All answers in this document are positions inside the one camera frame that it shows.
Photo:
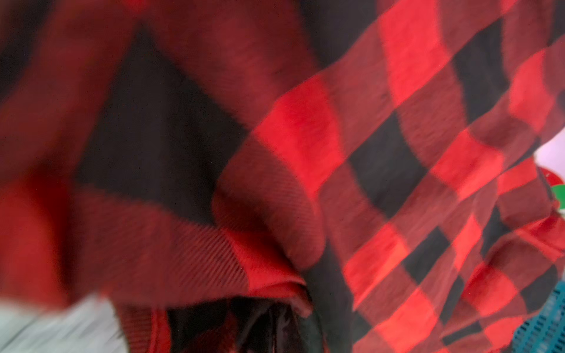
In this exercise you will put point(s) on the red black plaid shirt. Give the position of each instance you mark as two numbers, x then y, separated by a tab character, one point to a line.
369	163

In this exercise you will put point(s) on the teal plastic basket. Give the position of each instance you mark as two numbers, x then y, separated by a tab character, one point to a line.
545	332

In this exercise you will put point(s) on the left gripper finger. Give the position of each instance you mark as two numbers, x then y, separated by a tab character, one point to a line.
265	326

